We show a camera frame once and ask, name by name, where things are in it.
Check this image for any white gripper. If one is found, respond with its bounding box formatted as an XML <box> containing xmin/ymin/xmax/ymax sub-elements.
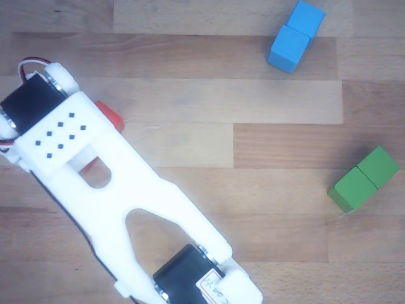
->
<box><xmin>67</xmin><ymin>146</ymin><xmax>97</xmax><ymax>170</ymax></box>

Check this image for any red rectangular block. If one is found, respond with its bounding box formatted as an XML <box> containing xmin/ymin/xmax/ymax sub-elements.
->
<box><xmin>78</xmin><ymin>100</ymin><xmax>125</xmax><ymax>174</ymax></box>

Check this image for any blue rectangular block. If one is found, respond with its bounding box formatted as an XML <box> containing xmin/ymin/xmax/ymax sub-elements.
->
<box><xmin>266</xmin><ymin>0</ymin><xmax>327</xmax><ymax>75</ymax></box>

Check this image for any green rectangular block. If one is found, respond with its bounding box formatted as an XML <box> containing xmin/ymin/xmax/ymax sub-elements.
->
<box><xmin>327</xmin><ymin>145</ymin><xmax>401</xmax><ymax>214</ymax></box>

